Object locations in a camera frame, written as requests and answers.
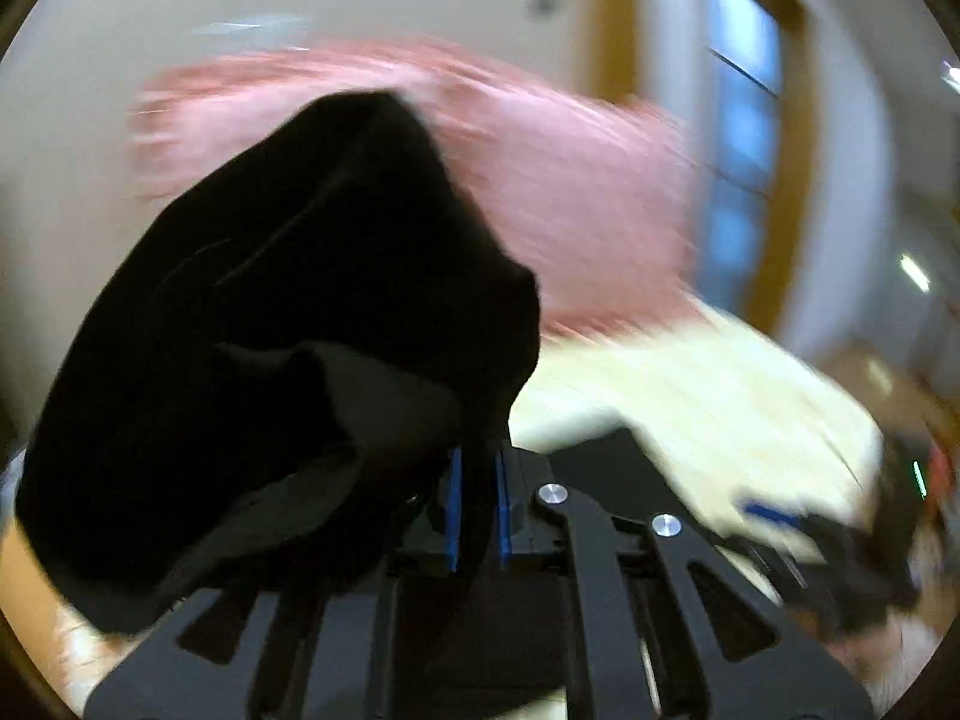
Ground left pink polka-dot pillow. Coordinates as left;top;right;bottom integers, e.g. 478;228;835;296
130;44;482;205

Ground wooden framed window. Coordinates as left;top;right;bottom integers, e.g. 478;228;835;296
697;0;818;335

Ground black pants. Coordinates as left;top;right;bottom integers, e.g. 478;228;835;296
14;91;540;635

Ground right pink polka-dot pillow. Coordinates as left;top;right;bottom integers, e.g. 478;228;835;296
440;44;703;343

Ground pink polka-dot pillow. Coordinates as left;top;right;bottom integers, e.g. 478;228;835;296
130;44;482;205
440;44;703;343

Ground yellow floral bed sheet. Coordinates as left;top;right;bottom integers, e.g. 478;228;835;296
509;307;880;557

